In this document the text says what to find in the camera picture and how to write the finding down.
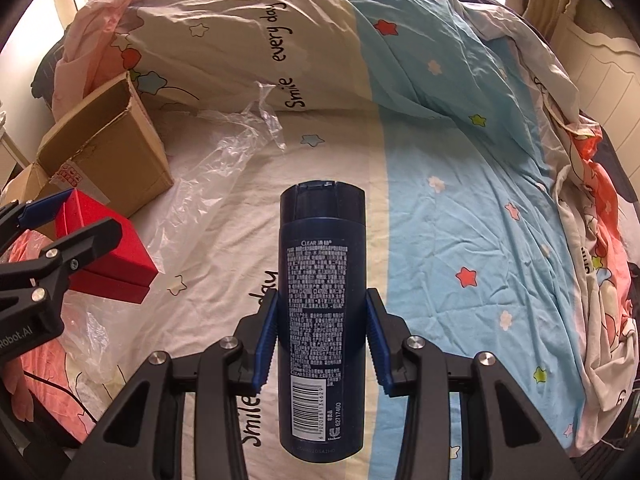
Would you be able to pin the brown cardboard box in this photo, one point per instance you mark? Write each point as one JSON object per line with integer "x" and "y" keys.
{"x": 115, "y": 160}

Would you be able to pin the star printed duvet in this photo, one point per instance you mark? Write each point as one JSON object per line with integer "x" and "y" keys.
{"x": 225, "y": 50}

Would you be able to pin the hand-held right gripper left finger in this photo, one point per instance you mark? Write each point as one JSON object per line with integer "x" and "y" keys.
{"x": 265, "y": 350}

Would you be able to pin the cream carved headboard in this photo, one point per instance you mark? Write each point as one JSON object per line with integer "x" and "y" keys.
{"x": 600, "y": 60}

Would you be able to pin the pink printed cloth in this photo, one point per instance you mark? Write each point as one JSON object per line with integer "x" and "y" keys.
{"x": 30, "y": 395}

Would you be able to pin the dark cloth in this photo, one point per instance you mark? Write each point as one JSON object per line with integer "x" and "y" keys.
{"x": 45, "y": 80}

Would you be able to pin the star printed bed sheet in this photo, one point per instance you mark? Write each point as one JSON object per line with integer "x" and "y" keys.
{"x": 450, "y": 240}

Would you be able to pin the dark blue shampoo bottle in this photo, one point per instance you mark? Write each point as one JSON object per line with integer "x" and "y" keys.
{"x": 320, "y": 285}

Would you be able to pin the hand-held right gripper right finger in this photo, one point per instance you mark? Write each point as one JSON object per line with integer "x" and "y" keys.
{"x": 377, "y": 350}

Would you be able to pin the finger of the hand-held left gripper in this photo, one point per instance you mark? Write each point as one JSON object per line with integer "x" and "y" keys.
{"x": 95, "y": 240}
{"x": 42, "y": 207}

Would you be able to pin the red patterned gift box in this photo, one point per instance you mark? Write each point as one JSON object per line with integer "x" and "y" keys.
{"x": 120, "y": 260}

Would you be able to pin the clear plastic bag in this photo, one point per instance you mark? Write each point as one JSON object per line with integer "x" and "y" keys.
{"x": 215, "y": 180}

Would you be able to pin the dark grey pillow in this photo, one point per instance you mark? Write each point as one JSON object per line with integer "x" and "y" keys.
{"x": 625, "y": 165}

